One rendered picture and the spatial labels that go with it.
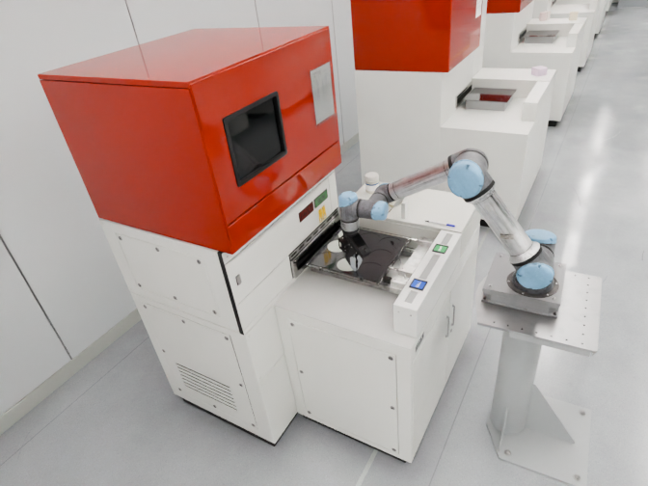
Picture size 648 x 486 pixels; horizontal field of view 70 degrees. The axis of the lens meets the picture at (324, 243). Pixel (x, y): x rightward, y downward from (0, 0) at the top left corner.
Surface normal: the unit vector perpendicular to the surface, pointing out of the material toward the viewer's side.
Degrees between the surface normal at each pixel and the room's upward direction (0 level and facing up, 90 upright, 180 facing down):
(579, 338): 0
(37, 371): 90
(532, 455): 0
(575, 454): 0
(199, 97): 90
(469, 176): 82
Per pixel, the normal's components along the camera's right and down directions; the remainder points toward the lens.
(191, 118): -0.50, 0.52
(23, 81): 0.86, 0.20
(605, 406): -0.11, -0.83
